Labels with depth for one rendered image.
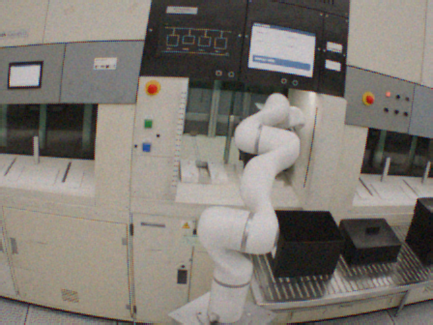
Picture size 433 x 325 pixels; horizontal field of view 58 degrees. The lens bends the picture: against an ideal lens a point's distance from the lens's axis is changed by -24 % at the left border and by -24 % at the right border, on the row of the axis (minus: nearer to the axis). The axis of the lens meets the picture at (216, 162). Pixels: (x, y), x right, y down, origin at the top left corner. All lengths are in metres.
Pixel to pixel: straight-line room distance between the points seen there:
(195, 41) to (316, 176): 0.78
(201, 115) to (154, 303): 1.18
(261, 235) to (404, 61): 1.27
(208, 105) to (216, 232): 1.63
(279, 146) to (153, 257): 0.93
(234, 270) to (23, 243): 1.29
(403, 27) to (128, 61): 1.33
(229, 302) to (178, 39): 1.03
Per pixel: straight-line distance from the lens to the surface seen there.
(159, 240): 2.23
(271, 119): 1.72
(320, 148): 2.10
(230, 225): 1.37
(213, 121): 2.90
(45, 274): 2.47
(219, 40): 1.94
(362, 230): 2.15
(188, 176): 2.31
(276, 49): 1.99
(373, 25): 2.16
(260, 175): 1.51
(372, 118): 2.21
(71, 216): 2.22
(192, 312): 1.63
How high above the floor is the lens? 1.81
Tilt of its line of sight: 21 degrees down
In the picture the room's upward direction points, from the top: 7 degrees clockwise
